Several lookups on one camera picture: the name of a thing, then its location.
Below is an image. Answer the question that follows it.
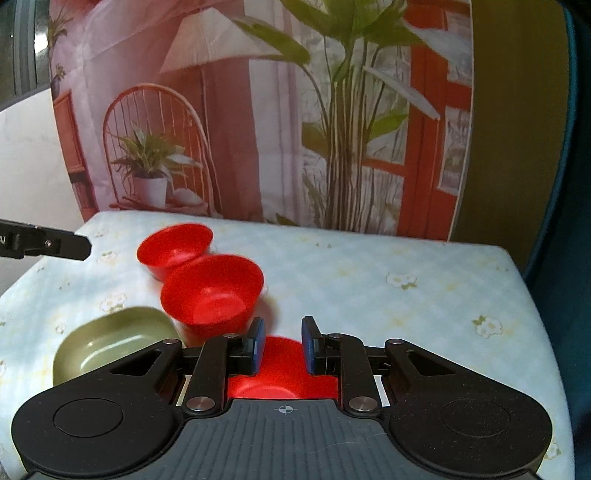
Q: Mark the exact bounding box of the green square plate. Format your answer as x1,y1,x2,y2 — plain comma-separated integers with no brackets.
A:
52,307,184,387

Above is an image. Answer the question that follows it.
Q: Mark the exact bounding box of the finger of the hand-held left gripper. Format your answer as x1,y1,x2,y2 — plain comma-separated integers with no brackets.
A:
0,220,92,261

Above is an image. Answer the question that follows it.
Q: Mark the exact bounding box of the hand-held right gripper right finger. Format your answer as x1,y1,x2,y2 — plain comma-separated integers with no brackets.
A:
301,316,458,416

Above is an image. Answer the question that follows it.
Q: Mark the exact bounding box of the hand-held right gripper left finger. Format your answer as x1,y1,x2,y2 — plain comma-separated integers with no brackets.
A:
110,318,267,416

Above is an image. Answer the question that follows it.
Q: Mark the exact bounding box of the printed backdrop cloth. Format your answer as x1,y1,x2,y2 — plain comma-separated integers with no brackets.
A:
48,0,476,243

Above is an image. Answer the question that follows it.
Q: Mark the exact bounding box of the dark window frame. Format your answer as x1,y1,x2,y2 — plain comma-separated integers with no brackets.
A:
0,0,56,109

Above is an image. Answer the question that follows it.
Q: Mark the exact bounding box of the teal curtain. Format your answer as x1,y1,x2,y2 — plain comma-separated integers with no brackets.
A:
524,0,591,480

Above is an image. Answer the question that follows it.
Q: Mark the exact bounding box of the floral tablecloth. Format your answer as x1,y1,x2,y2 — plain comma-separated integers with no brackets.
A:
0,210,575,480

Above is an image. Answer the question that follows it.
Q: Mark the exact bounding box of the red plastic bowl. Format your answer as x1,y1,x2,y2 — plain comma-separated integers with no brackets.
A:
137,223,214,282
228,336,341,401
160,254,265,348

